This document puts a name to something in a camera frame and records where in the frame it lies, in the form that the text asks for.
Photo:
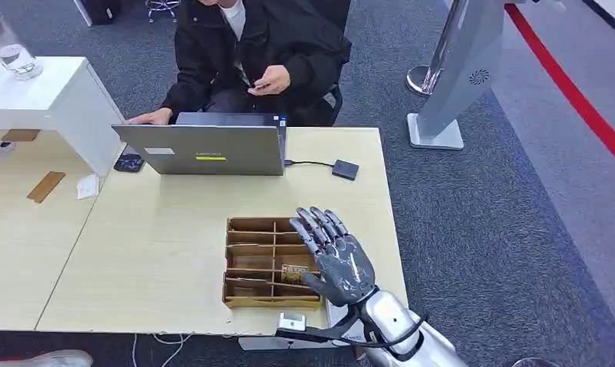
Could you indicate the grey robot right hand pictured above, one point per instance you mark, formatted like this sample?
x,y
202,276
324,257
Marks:
x,y
343,268

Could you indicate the person's right hand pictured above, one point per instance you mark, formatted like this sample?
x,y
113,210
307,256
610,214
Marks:
x,y
153,118

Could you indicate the person's left hand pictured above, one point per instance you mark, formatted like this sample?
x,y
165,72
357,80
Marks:
x,y
272,81

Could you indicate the card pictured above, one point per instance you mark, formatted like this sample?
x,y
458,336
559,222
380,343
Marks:
x,y
293,274

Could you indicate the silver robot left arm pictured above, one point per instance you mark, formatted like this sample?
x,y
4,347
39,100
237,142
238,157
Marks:
x,y
54,359

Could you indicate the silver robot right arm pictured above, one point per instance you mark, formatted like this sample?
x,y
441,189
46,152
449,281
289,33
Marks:
x,y
404,329

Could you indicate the person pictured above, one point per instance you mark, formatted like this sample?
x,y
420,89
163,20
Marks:
x,y
257,45

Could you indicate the white card reader device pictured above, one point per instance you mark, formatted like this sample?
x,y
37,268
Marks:
x,y
335,316

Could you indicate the black smartphone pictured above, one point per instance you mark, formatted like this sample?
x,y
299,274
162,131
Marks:
x,y
129,162

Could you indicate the grey laptop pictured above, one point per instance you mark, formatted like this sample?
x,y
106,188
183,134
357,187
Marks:
x,y
201,149

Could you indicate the black office chair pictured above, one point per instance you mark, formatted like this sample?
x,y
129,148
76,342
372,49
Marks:
x,y
333,104

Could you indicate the wooden card box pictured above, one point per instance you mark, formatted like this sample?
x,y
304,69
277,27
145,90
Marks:
x,y
257,263

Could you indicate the white paper slip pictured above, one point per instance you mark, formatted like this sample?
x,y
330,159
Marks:
x,y
87,186

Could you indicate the white shelf box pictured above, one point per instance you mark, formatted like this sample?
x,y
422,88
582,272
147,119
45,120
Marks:
x,y
59,96

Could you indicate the small black hub box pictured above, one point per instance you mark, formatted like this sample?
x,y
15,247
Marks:
x,y
345,170

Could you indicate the chrome chair base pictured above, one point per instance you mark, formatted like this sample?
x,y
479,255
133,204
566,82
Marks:
x,y
161,6

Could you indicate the black cabinet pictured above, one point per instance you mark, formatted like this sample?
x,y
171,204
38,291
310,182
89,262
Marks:
x,y
99,10

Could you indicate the long brown cardboard strip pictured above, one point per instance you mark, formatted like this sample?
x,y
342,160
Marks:
x,y
46,187

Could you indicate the brown cardboard piece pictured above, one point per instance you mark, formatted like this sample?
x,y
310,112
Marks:
x,y
20,136

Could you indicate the clear glass bottle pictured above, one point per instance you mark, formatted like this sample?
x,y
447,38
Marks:
x,y
11,50

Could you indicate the grey standing kiosk panel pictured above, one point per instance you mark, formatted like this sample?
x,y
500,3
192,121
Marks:
x,y
464,66

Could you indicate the round clear base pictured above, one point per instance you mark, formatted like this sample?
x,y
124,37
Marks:
x,y
535,362

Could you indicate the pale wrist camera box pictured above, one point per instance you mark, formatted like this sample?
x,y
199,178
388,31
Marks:
x,y
291,322

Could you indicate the chrome stanchion post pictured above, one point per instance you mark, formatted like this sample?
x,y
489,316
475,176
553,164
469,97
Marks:
x,y
429,76

